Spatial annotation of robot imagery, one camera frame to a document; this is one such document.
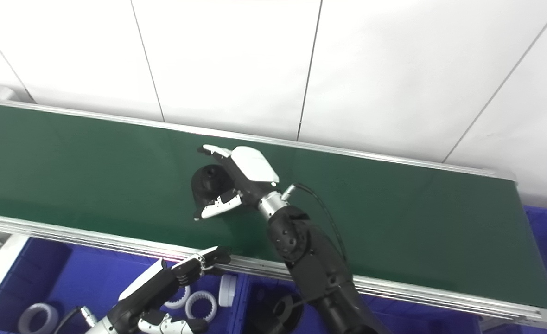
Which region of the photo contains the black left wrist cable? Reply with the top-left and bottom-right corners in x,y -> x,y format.
51,305 -> 99,334

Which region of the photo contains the blue bin with white parts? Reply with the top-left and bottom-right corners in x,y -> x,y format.
0,237 -> 247,334

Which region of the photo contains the white round disc part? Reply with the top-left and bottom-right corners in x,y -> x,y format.
219,274 -> 238,308

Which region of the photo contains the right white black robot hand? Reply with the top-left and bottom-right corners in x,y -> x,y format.
197,145 -> 281,220

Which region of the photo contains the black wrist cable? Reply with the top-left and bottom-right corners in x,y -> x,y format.
51,305 -> 99,334
280,182 -> 349,267

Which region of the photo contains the green conveyor belt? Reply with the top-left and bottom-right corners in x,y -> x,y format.
0,83 -> 547,331

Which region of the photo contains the blue bin with black parts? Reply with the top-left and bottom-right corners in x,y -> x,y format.
239,274 -> 483,334

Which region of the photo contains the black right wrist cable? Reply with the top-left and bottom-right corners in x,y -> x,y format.
280,182 -> 349,267

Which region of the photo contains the black cylindrical machined part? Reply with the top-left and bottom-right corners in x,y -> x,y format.
191,164 -> 238,219
254,290 -> 305,334

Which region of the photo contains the white toothed ring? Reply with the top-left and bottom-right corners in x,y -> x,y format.
185,290 -> 218,323
18,302 -> 60,334
164,285 -> 192,310

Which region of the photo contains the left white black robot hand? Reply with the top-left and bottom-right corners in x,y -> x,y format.
109,246 -> 232,334

